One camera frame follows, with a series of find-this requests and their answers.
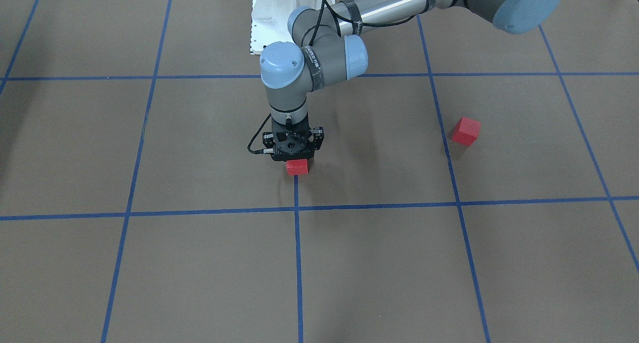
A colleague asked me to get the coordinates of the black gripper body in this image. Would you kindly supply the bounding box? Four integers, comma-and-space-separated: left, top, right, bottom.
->
270, 125, 317, 162

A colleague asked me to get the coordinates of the red cube placed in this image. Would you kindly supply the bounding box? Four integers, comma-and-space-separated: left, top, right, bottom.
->
286, 159, 310, 176
451, 116, 482, 147

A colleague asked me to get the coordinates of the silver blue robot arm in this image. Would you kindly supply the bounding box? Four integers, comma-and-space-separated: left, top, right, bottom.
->
247, 0, 561, 162

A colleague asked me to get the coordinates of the blue tape line lengthwise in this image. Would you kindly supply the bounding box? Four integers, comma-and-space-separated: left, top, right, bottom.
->
294, 175, 304, 343

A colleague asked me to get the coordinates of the blue tape line crosswise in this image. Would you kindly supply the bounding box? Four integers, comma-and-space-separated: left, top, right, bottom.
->
0, 195, 639, 222

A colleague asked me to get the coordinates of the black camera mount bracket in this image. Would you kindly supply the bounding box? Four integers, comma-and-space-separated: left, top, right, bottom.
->
310, 126, 324, 150

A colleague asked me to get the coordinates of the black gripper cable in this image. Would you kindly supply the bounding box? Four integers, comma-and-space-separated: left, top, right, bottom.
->
247, 113, 274, 155

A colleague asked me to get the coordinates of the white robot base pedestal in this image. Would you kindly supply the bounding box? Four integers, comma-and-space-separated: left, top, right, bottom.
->
251, 0, 322, 55

